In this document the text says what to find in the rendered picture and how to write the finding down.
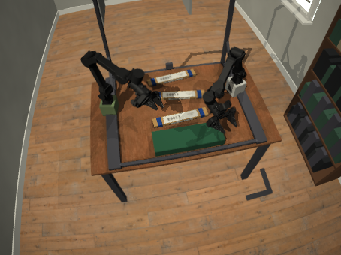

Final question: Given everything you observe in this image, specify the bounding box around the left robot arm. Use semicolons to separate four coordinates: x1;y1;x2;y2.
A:
202;46;246;114

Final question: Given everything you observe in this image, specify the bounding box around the white welding electrode pack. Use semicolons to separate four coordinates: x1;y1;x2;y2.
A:
152;107;209;128
159;90;205;101

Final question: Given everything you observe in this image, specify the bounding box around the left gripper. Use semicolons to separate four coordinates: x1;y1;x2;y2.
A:
206;103;237;134

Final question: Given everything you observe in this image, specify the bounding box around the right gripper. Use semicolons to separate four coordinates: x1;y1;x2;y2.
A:
135;84;164;111

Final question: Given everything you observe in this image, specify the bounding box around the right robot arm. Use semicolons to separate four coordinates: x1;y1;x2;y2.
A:
81;51;144;108

